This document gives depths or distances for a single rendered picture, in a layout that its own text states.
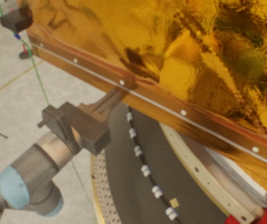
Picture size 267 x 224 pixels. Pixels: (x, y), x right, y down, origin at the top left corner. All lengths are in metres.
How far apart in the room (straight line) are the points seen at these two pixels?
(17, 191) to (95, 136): 0.17
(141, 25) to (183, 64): 0.08
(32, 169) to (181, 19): 0.34
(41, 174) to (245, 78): 0.36
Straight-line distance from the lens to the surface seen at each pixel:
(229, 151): 0.47
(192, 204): 0.64
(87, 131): 0.44
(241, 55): 0.28
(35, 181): 0.42
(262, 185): 0.49
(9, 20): 0.65
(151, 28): 0.32
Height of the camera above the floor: 2.14
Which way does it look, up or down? 47 degrees down
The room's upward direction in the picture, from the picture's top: straight up
